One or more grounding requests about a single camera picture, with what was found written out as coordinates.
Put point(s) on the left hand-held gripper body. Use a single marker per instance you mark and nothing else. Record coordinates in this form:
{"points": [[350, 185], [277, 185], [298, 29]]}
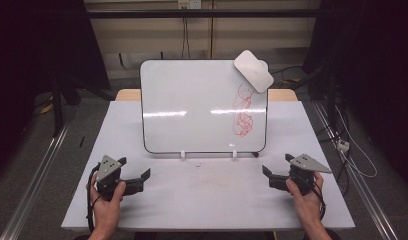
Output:
{"points": [[107, 173]]}

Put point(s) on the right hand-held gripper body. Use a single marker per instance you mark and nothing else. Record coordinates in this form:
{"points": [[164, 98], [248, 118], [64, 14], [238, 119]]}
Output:
{"points": [[303, 173]]}

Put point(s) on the white whiteboard eraser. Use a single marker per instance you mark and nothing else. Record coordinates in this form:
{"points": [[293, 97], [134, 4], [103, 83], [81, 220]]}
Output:
{"points": [[253, 71]]}

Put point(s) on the person's right hand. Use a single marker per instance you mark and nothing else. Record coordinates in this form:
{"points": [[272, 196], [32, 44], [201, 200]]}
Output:
{"points": [[308, 206]]}

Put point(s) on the person's left hand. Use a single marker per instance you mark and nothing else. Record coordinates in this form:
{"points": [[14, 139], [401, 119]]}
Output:
{"points": [[105, 213]]}

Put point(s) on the small black object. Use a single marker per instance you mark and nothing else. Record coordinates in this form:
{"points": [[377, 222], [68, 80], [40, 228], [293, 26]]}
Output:
{"points": [[255, 154]]}

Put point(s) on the small black floor item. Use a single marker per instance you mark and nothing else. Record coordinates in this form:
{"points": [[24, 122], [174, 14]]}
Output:
{"points": [[81, 141]]}

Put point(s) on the white power strip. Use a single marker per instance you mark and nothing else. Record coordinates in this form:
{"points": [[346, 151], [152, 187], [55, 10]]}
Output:
{"points": [[343, 145]]}

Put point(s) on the white whiteboard stand clip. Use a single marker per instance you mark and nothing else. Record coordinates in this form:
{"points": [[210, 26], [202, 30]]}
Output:
{"points": [[183, 154], [234, 154]]}

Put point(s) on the black metal stand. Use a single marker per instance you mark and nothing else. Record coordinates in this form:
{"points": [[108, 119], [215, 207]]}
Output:
{"points": [[57, 106]]}

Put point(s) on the white whiteboard with black rim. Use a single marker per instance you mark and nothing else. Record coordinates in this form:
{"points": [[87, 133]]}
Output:
{"points": [[192, 100]]}

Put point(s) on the dark curtain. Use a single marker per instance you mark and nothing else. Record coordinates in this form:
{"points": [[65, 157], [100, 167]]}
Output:
{"points": [[375, 66], [32, 50]]}

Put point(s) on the brown vertical pipe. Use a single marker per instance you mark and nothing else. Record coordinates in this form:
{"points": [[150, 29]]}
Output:
{"points": [[212, 30]]}

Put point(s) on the black horizontal bar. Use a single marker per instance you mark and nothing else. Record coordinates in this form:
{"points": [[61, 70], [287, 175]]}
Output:
{"points": [[192, 13]]}

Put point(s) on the aluminium floor rail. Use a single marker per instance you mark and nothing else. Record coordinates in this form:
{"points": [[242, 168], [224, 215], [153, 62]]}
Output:
{"points": [[358, 186], [35, 186]]}

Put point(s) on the white wall socket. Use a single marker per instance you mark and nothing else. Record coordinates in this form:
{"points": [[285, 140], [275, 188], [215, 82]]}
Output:
{"points": [[189, 4]]}

